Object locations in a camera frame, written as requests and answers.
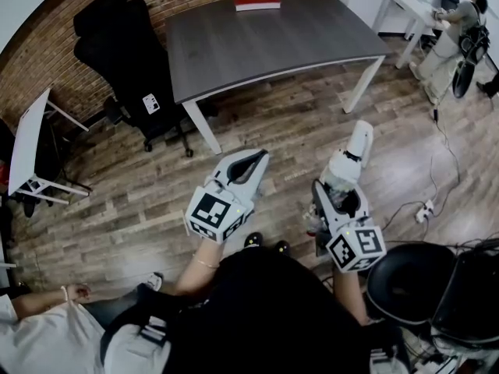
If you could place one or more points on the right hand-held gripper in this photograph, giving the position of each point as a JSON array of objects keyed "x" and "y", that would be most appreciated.
[{"x": 352, "y": 248}]

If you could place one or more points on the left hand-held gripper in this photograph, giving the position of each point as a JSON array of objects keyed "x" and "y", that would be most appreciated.
[{"x": 212, "y": 212}]

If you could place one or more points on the person's right forearm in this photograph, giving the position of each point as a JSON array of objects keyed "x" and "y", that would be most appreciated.
[{"x": 351, "y": 298}]

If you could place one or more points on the person's left forearm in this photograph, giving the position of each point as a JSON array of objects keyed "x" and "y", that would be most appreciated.
[{"x": 195, "y": 275}]

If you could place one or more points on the person's black left shoe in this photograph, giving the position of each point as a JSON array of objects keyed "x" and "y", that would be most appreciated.
[{"x": 253, "y": 240}]

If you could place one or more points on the person's black shoe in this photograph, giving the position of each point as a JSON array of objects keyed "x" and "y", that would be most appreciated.
[
  {"x": 282, "y": 248},
  {"x": 253, "y": 240}
]

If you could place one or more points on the person's black right shoe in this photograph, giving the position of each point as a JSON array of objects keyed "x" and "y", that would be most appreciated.
[{"x": 282, "y": 248}]

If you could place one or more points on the white power strip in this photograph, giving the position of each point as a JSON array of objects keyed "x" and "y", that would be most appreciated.
[{"x": 425, "y": 210}]

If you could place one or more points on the black round stool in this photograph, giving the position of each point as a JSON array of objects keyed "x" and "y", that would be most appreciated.
[{"x": 409, "y": 279}]

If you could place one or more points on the white tag on chair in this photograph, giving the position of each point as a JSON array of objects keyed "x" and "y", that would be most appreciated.
[{"x": 151, "y": 103}]

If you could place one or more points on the dark grey wooden table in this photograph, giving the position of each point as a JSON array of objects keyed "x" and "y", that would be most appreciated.
[{"x": 273, "y": 41}]

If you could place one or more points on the person's black clothing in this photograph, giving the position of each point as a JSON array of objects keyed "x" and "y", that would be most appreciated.
[{"x": 265, "y": 318}]

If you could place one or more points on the black office chair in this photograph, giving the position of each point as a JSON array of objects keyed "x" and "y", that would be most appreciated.
[{"x": 117, "y": 53}]

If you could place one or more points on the white desk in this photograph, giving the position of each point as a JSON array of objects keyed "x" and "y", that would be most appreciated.
[{"x": 405, "y": 6}]

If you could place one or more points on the small white table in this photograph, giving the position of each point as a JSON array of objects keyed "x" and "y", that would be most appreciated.
[{"x": 27, "y": 146}]

